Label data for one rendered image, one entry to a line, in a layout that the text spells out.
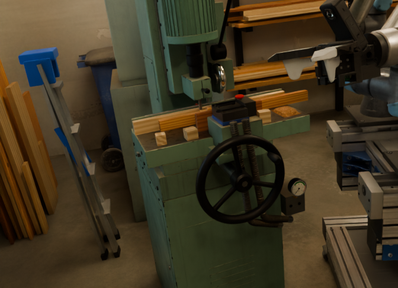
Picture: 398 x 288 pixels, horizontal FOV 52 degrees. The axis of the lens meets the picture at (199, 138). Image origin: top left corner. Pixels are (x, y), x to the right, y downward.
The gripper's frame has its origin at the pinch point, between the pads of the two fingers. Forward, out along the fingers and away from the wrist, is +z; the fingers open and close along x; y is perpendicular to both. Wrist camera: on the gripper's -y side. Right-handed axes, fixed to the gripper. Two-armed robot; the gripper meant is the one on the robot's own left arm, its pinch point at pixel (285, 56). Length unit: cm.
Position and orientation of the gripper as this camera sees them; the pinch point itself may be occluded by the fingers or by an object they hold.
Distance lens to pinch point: 78.9
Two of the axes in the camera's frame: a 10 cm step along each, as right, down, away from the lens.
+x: -3.4, -1.7, 9.3
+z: -9.3, 2.3, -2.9
